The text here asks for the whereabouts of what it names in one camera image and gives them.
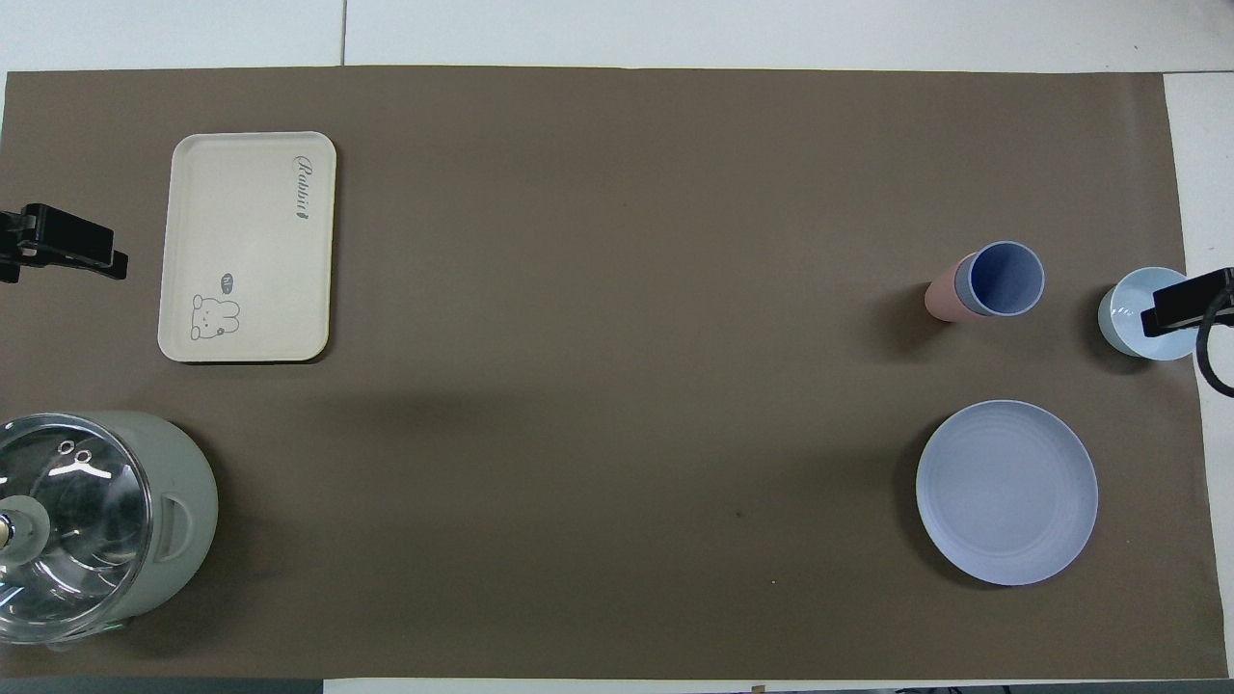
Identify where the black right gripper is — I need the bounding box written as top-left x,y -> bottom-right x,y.
1141,268 -> 1234,338

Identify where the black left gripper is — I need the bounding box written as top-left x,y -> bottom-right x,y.
0,203 -> 128,283

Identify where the blue ribbed cup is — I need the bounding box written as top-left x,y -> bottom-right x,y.
954,241 -> 1045,318

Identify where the pink cup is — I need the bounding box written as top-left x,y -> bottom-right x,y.
925,253 -> 979,323

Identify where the cream tray with rabbit print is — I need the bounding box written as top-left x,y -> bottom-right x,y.
158,132 -> 337,363

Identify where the light blue bowl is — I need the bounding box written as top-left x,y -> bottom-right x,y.
1098,267 -> 1201,361

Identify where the lavender blue plate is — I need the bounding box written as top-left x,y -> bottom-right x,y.
916,400 -> 1099,586

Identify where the glass pot lid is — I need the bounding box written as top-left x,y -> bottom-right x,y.
0,414 -> 153,645

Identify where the grey-green electric pot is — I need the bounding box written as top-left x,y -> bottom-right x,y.
0,412 -> 219,642

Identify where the brown table mat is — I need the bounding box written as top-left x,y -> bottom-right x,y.
0,66 -> 1230,681

